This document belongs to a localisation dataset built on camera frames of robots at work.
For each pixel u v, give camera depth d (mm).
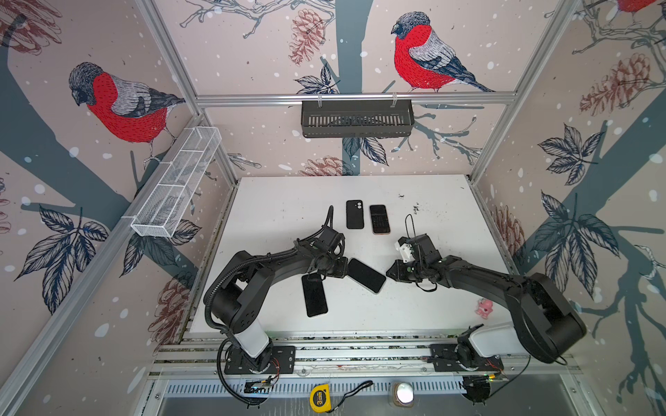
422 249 713
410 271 764
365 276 901
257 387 716
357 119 1041
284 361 729
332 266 779
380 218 1070
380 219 1070
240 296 458
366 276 901
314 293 850
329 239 737
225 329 491
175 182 785
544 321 430
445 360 730
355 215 1089
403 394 599
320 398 660
